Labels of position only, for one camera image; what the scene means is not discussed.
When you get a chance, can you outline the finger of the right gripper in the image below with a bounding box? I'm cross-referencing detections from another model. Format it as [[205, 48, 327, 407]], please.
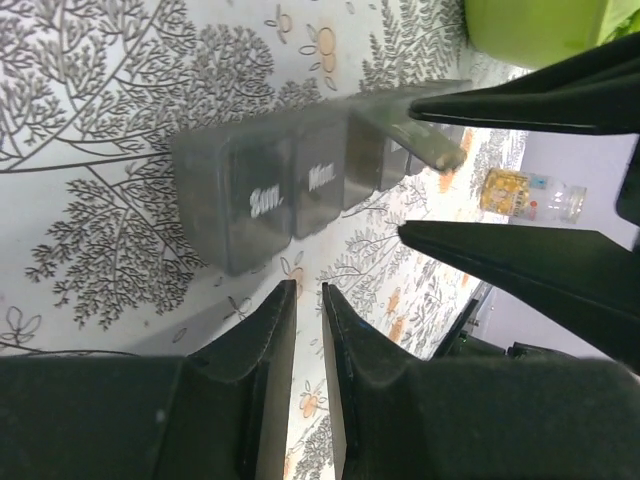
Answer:
[[398, 220, 639, 370], [408, 33, 639, 135]]

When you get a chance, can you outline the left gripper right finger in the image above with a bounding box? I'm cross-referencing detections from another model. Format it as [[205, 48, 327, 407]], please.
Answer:
[[322, 284, 639, 479]]

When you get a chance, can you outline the small clear pill bottle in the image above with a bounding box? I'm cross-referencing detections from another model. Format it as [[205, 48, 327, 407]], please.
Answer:
[[479, 168, 587, 224]]

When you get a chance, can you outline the floral table mat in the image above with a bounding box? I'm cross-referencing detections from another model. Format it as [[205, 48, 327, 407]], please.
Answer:
[[1, 1, 525, 479]]

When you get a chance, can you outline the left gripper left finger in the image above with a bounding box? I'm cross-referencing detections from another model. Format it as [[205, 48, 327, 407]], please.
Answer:
[[1, 280, 297, 479]]

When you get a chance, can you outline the green vegetable tray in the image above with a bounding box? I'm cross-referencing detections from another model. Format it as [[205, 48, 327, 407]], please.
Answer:
[[464, 0, 639, 69]]

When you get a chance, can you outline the grey weekly pill organizer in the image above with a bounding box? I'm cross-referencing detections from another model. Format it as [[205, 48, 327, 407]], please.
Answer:
[[171, 80, 470, 276]]

